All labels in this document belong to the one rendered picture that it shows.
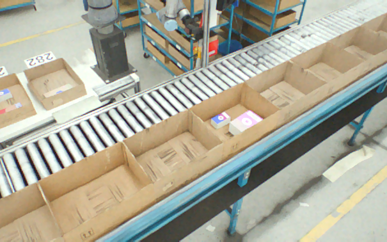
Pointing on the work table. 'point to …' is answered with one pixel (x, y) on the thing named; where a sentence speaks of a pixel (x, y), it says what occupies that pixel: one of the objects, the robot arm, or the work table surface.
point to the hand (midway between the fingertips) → (199, 38)
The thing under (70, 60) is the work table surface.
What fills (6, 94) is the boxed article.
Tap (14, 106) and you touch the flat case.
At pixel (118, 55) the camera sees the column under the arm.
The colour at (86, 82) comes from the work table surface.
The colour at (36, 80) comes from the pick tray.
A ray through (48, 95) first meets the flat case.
